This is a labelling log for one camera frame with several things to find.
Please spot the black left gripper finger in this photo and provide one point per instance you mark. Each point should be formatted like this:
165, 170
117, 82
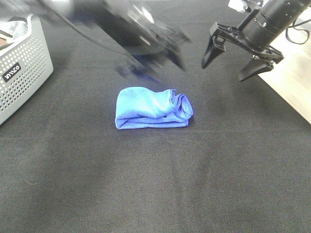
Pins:
139, 66
175, 56

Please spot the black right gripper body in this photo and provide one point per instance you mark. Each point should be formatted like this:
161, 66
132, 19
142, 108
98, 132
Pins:
234, 36

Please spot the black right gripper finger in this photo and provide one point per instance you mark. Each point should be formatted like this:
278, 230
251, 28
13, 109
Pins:
254, 67
215, 47

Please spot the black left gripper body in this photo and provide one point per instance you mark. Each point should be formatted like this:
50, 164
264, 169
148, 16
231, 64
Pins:
133, 27

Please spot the blue microfiber towel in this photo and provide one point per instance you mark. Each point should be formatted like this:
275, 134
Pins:
139, 107

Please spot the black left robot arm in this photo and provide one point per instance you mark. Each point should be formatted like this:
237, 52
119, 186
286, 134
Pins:
84, 10

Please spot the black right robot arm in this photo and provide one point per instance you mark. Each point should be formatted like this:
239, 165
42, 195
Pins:
255, 34

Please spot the white plastic storage crate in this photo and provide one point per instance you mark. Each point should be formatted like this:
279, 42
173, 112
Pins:
291, 78

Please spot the grey perforated plastic basket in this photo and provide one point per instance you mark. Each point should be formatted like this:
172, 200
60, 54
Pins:
24, 66

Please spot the black table cloth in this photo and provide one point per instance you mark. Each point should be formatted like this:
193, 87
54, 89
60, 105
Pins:
243, 164

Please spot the grey towel in basket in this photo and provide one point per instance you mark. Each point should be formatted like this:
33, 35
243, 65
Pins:
13, 30

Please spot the brown cloth in basket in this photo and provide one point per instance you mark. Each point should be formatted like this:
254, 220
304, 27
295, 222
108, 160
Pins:
3, 44

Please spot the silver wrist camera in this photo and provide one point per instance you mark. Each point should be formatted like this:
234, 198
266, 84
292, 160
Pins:
240, 5

